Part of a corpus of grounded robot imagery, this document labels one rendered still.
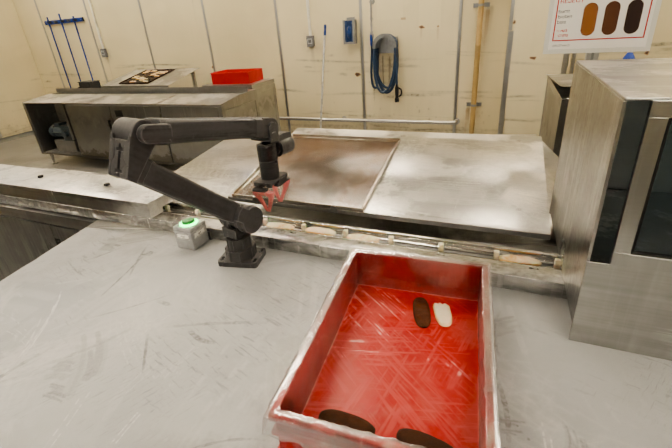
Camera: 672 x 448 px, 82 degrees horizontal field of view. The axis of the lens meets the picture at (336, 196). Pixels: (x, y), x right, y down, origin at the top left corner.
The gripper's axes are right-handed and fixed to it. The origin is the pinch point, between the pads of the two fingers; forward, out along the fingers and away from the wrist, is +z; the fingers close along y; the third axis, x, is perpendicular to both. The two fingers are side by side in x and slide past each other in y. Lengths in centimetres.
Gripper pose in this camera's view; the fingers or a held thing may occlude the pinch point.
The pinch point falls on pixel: (274, 203)
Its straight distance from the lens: 123.5
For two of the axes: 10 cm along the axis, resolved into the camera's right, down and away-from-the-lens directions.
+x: -9.3, -1.0, 3.7
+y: 3.7, -4.0, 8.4
